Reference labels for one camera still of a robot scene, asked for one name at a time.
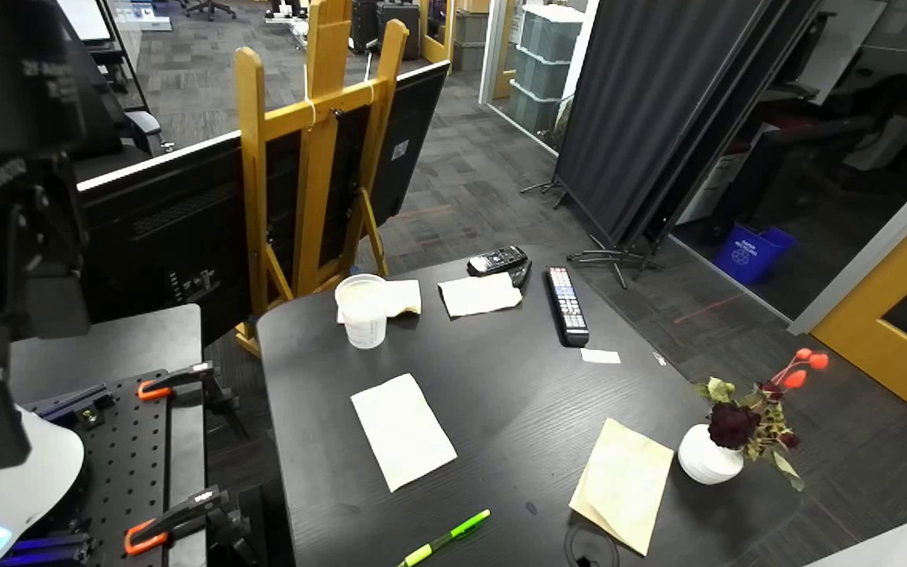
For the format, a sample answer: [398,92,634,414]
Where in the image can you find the green pen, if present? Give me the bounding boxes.
[398,507,493,567]

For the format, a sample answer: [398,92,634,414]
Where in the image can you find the translucent plastic cup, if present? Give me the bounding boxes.
[332,272,390,352]

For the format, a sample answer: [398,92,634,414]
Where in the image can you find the beige paper napkin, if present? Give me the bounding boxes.
[346,371,459,496]
[434,272,527,320]
[568,416,676,557]
[334,275,425,327]

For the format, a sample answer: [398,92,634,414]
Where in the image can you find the wide black remote control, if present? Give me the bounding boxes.
[463,243,528,281]

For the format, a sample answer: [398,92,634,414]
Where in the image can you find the long black remote control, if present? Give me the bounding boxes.
[541,265,593,351]

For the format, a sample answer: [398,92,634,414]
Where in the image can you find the backdrop stand legs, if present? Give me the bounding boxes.
[519,173,657,290]

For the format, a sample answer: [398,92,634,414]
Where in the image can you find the small white card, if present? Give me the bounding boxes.
[577,346,624,369]

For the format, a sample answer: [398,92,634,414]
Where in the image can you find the wooden easel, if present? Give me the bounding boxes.
[231,0,456,319]

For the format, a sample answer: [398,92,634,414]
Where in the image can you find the plastic storage drawers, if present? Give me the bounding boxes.
[501,2,589,137]

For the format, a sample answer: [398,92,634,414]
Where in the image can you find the black curtain backdrop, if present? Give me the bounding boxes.
[553,0,825,252]

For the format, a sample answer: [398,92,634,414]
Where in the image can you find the black monitor screen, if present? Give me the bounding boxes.
[72,59,452,351]

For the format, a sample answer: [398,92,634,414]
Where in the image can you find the blue bin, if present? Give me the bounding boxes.
[713,222,801,290]

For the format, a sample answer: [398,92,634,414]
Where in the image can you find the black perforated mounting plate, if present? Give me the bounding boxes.
[46,375,179,567]

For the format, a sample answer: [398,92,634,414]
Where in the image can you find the wooden door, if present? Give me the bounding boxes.
[811,188,907,441]

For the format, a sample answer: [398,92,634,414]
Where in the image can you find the orange handled clamp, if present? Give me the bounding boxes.
[119,486,257,562]
[134,360,238,416]

